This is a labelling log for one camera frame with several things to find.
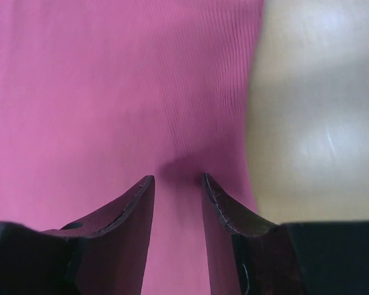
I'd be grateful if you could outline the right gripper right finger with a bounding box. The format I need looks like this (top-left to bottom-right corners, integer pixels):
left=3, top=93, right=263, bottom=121
left=202, top=174, right=307, bottom=294

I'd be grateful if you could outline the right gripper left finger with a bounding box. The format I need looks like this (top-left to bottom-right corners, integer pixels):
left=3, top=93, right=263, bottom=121
left=40, top=175, right=155, bottom=294

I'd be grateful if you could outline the red tank top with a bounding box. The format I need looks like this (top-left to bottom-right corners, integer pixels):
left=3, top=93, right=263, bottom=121
left=0, top=1, right=264, bottom=294

